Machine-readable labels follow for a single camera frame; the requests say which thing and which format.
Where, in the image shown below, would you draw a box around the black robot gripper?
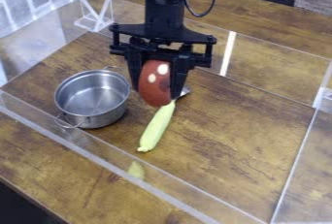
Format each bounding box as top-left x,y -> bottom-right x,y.
108,0 -> 216,99

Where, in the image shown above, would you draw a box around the spoon with yellow-green handle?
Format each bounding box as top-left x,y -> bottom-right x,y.
136,85 -> 191,153

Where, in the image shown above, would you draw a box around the small silver pot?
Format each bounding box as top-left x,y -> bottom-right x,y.
54,66 -> 131,129

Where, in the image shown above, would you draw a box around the clear acrylic enclosure wall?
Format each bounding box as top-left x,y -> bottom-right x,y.
0,0 -> 332,224

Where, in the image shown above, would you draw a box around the clear acrylic triangular bracket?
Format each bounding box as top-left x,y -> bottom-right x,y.
73,0 -> 113,32

